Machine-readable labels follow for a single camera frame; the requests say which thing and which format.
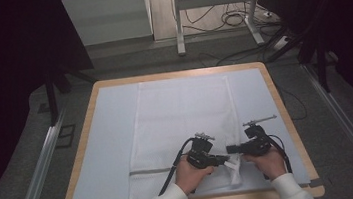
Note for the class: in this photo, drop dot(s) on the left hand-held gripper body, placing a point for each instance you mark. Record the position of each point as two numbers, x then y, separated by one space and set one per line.
199 155

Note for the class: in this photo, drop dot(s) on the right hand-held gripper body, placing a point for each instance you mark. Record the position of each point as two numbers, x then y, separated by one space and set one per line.
257 145

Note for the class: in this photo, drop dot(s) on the white towel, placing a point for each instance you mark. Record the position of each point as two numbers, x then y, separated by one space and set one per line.
180 119

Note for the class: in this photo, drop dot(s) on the person's right hand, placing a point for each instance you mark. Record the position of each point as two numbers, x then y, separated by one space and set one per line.
270 164

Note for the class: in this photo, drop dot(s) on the person's left hand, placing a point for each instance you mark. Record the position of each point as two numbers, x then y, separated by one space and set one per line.
188 177

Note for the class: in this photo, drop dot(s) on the wooden framed work board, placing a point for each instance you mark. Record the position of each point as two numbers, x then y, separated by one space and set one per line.
108 137

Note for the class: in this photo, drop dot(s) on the black metal stand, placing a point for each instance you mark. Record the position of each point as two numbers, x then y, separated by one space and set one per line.
321 69
51 100

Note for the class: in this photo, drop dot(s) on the white power strip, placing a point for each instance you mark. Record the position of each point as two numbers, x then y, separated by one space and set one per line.
281 42

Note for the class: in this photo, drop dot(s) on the black floor socket plate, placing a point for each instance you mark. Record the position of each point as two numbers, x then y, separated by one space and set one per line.
65 136

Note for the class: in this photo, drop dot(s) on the white cabinet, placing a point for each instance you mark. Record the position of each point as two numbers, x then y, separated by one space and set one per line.
106 18

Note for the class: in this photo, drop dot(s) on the aluminium floor rail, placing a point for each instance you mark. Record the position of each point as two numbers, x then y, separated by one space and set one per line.
352 129
38 172

